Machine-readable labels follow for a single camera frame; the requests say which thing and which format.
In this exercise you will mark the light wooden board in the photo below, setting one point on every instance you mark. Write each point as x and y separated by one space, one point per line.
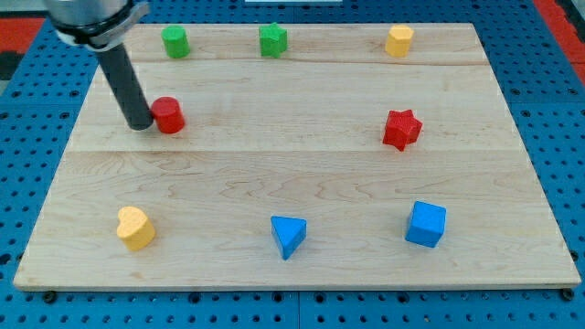
300 136

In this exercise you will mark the blue triangle block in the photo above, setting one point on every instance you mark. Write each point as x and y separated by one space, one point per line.
288 234

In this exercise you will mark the red star block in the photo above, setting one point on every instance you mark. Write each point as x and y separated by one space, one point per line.
401 129

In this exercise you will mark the green star block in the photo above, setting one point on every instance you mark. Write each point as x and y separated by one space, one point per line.
273 40

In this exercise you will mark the red cylinder block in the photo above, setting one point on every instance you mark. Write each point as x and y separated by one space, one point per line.
168 115

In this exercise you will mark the blue cube block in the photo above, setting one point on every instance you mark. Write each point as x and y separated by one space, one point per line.
426 224

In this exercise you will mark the yellow hexagon block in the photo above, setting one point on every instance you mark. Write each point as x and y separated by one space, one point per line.
399 40

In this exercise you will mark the yellow heart block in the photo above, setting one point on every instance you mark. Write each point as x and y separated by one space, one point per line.
135 228

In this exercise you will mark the green cylinder block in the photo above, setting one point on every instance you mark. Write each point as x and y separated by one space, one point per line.
175 41

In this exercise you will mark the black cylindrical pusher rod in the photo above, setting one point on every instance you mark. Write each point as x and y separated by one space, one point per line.
118 71

